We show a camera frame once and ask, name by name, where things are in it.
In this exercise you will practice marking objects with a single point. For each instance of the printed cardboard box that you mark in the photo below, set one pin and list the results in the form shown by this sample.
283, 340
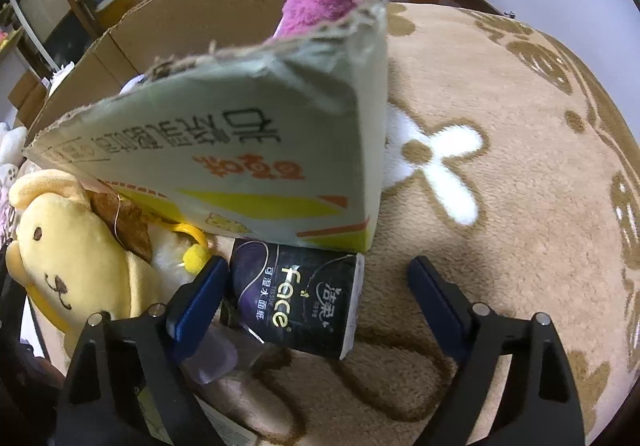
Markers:
225, 136

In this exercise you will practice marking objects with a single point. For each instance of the light purple plush toy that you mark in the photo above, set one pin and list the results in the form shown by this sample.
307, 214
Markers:
131, 83

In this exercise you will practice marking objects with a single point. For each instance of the black tissue pack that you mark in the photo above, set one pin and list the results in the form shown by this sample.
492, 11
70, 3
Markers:
300, 296

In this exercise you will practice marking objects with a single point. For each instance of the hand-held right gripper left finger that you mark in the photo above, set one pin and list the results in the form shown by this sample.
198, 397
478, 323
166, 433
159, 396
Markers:
200, 301

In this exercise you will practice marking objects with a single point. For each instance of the plain cardboard box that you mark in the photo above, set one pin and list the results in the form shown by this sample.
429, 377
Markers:
27, 98

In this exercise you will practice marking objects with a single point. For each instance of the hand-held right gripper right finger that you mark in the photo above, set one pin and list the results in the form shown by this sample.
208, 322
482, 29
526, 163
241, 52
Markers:
435, 301

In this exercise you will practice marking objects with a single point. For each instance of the clear plastic bag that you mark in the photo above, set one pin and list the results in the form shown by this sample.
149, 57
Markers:
220, 356

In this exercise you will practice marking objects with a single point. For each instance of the yellow dog plush toy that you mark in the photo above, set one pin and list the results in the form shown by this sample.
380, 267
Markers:
75, 246

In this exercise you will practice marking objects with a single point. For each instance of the brown floral blanket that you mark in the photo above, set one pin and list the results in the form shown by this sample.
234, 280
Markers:
500, 226

